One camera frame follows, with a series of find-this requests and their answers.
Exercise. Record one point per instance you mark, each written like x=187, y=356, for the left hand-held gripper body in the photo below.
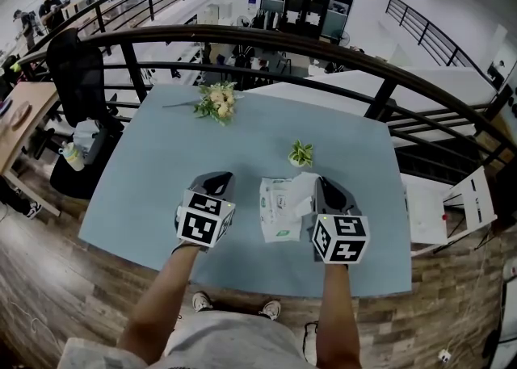
x=200, y=222

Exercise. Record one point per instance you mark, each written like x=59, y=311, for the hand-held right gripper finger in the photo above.
x=337, y=198
x=319, y=198

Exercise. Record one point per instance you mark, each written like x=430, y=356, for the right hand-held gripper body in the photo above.
x=343, y=238

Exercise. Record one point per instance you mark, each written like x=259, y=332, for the white tissue pack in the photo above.
x=270, y=214

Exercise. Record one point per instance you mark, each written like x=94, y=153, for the person's left forearm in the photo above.
x=161, y=298

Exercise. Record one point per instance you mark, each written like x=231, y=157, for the person's right forearm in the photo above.
x=337, y=315

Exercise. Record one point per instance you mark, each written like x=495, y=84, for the small potted green plant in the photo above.
x=301, y=154

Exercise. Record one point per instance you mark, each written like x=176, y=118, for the person's left shoe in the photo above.
x=202, y=302

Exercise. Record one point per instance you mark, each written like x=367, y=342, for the person's shoe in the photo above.
x=202, y=302
x=270, y=310

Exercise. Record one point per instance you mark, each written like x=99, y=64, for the yellow flower bouquet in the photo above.
x=220, y=103

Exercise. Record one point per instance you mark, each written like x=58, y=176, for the white folding chair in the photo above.
x=424, y=214

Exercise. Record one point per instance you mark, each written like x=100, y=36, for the person's right shoe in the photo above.
x=270, y=310

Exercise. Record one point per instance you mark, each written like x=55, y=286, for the person's grey shirt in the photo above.
x=226, y=343

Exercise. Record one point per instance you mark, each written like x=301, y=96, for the light blue cloth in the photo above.
x=85, y=135

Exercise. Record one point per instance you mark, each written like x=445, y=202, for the pale baby bottle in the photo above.
x=72, y=157

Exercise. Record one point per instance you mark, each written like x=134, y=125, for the white power strip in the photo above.
x=444, y=355

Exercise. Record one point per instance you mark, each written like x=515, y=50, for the black office chair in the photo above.
x=74, y=76

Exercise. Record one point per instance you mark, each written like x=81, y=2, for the thin black metal railing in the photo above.
x=150, y=0
x=404, y=18

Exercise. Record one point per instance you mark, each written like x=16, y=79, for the wooden desk white legs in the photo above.
x=36, y=97

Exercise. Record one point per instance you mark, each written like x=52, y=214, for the round wooden board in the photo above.
x=21, y=114

